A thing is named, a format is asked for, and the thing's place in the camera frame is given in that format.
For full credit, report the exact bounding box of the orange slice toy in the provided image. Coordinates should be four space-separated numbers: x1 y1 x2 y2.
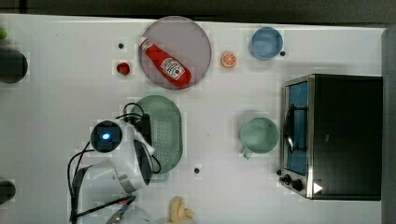
220 51 236 68

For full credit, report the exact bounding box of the black round pot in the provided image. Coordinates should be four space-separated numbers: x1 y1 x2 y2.
0 48 28 84

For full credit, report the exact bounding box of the black toaster oven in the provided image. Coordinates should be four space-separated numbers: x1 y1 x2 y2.
277 74 383 201

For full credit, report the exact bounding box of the red toy strawberry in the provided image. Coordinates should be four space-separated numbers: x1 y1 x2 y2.
117 63 131 76

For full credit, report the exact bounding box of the yellow toy banana bunch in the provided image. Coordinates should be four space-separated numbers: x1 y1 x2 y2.
164 196 194 224

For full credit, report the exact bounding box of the green mug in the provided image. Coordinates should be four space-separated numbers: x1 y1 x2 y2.
239 118 279 160

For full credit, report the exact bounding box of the grey round plate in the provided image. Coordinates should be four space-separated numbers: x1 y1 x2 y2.
143 16 211 88

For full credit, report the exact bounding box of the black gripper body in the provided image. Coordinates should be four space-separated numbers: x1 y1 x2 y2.
134 114 152 144

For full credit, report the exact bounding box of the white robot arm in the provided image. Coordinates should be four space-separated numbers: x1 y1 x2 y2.
69 119 154 224

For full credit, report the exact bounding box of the dark grey cup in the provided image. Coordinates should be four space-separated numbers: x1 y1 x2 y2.
0 180 16 204

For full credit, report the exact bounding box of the green oval strainer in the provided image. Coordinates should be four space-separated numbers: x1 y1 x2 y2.
131 95 183 174

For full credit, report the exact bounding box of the red ketchup bottle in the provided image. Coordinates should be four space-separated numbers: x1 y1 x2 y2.
138 36 192 89

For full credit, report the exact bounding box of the blue cup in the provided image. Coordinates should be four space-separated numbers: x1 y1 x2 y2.
249 27 284 61

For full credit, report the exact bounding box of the green toy fruit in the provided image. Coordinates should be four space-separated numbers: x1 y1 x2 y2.
0 28 7 40

